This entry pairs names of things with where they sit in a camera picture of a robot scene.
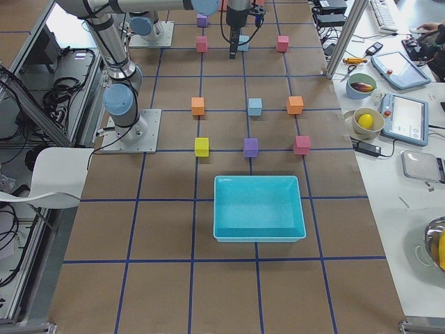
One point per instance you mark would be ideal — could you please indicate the pink block far right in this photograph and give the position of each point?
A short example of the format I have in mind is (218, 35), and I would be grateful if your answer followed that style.
(282, 43)

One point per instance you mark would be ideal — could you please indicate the teach pendant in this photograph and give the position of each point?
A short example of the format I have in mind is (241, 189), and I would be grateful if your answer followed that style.
(405, 119)
(399, 70)

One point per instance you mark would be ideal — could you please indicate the metal bowl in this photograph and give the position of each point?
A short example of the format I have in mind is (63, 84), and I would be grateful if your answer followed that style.
(431, 252)

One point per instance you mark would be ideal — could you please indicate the green bowl with eggplant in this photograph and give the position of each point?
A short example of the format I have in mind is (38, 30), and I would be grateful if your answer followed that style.
(360, 86)

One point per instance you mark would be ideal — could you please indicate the turquoise plastic tray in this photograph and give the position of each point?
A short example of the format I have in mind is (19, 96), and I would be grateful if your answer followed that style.
(262, 208)

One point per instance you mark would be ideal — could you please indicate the pink block far left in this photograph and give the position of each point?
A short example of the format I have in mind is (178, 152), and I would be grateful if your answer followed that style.
(201, 44)

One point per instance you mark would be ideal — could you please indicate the white keyboard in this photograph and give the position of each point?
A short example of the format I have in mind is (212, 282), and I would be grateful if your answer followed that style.
(381, 14)

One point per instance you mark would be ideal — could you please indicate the light blue block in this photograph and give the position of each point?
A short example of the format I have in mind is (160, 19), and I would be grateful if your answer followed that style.
(243, 43)
(255, 106)

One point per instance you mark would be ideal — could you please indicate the purple block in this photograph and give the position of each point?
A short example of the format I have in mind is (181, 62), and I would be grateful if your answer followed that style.
(202, 20)
(251, 147)

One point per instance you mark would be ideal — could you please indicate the pink block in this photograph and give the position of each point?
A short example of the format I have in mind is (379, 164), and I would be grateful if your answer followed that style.
(301, 145)
(282, 43)
(201, 44)

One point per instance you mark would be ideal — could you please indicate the orange block left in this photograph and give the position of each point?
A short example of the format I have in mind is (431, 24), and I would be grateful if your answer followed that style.
(197, 106)

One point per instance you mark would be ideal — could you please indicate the beige bowl with lemon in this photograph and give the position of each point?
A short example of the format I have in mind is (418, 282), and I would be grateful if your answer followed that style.
(367, 123)

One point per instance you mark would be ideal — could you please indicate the purple block far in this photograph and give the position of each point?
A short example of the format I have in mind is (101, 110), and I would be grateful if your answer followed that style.
(202, 20)

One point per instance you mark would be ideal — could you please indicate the orange handled tool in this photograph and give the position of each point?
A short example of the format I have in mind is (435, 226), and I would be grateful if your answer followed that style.
(354, 61)

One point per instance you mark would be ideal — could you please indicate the yellow block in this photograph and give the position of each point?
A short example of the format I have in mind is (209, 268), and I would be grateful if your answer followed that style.
(201, 147)

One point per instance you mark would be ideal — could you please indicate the scissors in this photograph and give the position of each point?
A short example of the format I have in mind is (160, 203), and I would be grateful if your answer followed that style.
(350, 69)

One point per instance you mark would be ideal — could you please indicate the teach pendant far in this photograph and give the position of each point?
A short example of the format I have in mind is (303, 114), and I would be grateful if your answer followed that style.
(399, 70)

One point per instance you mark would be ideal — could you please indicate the pink block near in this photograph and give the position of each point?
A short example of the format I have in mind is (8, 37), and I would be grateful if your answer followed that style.
(301, 145)

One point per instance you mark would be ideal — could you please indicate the black power adapter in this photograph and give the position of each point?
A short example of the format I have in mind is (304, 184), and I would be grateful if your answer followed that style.
(367, 148)

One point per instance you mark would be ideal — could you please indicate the teach pendant near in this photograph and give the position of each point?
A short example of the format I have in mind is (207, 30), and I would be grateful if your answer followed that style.
(405, 119)

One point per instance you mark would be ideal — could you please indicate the orange block right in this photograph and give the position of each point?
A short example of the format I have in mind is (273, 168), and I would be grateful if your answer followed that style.
(294, 105)

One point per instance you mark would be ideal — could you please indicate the aluminium frame post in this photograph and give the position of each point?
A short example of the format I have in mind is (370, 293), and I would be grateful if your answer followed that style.
(348, 29)

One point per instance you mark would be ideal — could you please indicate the grey kitchen scale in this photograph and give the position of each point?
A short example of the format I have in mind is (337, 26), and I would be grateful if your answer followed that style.
(423, 166)

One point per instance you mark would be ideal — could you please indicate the purple block near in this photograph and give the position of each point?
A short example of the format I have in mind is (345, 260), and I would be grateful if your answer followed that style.
(251, 147)

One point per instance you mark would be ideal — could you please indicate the orange block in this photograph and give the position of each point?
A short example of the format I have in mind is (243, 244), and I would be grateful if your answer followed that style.
(197, 106)
(294, 105)

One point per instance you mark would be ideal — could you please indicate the white chair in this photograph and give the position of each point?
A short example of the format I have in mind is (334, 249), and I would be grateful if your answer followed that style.
(58, 179)

